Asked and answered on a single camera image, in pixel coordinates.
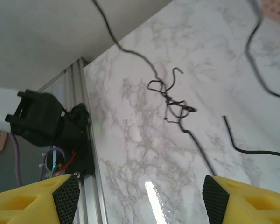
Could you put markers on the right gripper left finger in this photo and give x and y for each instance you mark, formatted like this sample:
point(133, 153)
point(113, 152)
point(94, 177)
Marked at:
point(25, 205)

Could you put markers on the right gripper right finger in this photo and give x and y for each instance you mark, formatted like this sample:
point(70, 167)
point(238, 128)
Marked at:
point(247, 205)

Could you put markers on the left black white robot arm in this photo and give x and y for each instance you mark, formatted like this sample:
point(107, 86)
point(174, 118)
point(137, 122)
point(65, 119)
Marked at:
point(37, 116)

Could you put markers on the pink plastic basket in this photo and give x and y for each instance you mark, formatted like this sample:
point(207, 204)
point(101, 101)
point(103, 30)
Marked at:
point(277, 9)

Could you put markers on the aluminium mounting rail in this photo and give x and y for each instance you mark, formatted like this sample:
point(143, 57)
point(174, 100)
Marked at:
point(91, 205)

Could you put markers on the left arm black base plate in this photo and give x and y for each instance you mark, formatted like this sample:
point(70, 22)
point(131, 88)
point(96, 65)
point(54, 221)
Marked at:
point(84, 161)

